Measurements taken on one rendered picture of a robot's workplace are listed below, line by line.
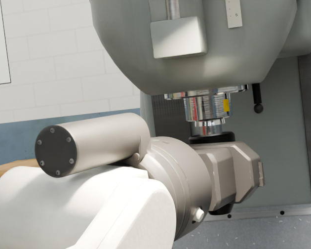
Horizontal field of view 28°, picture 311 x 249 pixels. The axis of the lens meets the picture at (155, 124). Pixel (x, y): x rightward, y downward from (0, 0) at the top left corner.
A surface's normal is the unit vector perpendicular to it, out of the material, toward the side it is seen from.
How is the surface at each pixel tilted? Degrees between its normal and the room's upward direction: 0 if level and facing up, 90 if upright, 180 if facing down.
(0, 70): 90
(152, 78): 125
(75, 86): 90
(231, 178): 90
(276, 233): 63
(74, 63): 90
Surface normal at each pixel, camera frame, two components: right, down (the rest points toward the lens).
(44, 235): -0.47, 0.25
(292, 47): -0.08, 0.76
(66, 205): -0.42, -0.39
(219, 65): 0.11, 0.55
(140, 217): 0.88, 0.04
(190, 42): -0.23, 0.08
